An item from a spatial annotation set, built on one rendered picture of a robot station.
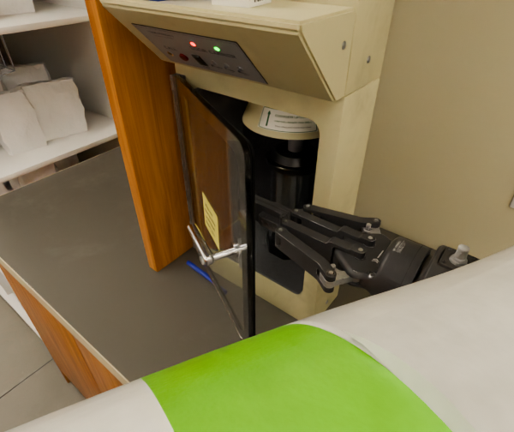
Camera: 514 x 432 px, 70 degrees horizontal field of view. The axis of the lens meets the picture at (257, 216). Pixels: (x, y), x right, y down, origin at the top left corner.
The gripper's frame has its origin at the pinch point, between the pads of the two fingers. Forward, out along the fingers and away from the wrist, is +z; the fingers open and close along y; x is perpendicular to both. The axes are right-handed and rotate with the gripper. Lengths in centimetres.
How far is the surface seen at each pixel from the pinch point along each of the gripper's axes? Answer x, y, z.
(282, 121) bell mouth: -6.3, -13.9, 7.3
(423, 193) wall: 21, -54, -9
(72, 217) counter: 34, -2, 69
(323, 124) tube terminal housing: -8.9, -11.2, -1.3
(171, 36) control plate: -18.9, -2.8, 17.8
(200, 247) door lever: 7.2, 4.9, 8.0
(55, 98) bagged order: 20, -32, 126
